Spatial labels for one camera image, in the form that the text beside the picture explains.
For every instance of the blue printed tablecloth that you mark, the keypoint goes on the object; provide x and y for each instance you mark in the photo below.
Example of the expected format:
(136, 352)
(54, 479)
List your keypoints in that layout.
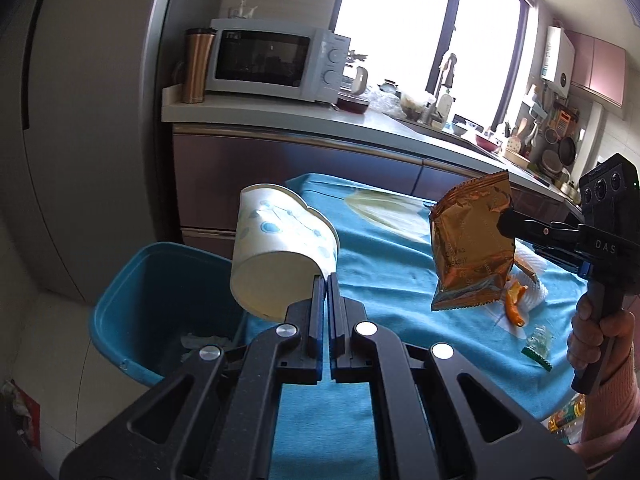
(400, 280)

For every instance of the copper travel tumbler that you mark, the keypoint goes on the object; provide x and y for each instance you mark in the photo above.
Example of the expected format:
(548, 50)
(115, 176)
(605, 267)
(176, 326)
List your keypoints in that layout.
(196, 67)

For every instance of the kitchen window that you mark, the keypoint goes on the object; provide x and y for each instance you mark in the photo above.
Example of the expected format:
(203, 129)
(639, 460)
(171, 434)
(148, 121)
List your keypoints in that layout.
(400, 25)

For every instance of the green clear candy wrapper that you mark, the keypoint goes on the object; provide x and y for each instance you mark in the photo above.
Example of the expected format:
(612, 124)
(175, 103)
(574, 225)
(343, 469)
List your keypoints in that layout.
(539, 347)

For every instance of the clear plastic bag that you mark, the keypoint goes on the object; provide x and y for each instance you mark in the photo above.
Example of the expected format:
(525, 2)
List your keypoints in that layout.
(385, 100)

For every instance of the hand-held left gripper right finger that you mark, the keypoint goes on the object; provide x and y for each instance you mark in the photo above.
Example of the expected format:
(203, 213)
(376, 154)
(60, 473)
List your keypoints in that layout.
(334, 320)

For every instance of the clear item on microwave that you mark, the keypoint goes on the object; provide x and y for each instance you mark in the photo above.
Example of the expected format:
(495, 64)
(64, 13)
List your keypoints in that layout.
(242, 7)

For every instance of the large orange peel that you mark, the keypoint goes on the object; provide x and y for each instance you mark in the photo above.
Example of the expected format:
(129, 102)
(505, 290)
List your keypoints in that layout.
(512, 305)

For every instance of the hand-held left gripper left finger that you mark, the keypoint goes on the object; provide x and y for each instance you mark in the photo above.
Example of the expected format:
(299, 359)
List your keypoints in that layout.
(316, 320)

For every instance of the white wall water heater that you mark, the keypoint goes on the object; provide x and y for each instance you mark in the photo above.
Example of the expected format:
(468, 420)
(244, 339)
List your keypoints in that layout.
(557, 60)

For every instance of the hanging black frying pan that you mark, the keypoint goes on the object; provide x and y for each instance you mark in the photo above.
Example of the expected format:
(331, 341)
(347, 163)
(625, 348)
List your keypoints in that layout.
(567, 151)

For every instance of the copper foil snack bag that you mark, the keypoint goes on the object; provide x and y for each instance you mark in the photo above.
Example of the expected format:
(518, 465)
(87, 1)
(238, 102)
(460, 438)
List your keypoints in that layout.
(470, 245)

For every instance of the white blue-dotted paper cup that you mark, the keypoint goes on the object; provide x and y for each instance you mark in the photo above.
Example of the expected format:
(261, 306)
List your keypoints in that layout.
(280, 250)

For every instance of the yellow oil bottle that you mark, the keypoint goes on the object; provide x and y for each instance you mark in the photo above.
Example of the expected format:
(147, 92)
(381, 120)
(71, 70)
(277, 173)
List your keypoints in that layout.
(567, 417)

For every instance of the red paper on floor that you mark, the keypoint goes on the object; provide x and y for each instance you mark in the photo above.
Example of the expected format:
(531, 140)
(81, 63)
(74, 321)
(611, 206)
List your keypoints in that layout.
(22, 412)

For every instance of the dish soap bottle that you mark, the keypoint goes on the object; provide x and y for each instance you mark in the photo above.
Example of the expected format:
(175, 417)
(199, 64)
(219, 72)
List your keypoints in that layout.
(444, 109)

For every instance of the dark red bowl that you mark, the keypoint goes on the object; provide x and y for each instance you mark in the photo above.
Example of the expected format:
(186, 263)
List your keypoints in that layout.
(352, 104)

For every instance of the white electric kettle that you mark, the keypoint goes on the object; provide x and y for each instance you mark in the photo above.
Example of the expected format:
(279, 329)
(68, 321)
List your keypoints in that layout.
(358, 80)

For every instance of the grey refrigerator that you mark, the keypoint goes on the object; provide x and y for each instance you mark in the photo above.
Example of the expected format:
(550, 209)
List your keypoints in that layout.
(90, 135)

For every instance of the white kitchen counter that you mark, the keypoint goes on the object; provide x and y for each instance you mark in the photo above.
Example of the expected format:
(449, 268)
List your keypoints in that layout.
(280, 110)

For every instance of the pink wall cabinet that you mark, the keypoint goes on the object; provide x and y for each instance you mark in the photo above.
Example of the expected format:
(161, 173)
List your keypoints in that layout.
(600, 70)

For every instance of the blue plastic trash bin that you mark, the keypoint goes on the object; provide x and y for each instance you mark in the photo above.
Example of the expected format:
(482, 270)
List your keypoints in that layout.
(150, 300)

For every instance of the brown lower kitchen cabinets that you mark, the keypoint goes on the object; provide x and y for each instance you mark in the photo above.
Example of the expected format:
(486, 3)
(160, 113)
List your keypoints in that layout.
(280, 170)

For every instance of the person's right forearm pink sleeve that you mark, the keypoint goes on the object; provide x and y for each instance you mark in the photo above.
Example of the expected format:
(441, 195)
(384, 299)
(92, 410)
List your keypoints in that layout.
(620, 410)

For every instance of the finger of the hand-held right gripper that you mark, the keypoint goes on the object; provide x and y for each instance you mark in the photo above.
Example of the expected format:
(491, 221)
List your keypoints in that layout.
(555, 256)
(540, 230)

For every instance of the person's right hand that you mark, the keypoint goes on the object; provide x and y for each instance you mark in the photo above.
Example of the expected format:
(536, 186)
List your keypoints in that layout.
(580, 345)

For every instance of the white microwave oven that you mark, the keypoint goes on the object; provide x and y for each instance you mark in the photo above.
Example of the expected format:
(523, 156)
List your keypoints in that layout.
(270, 57)

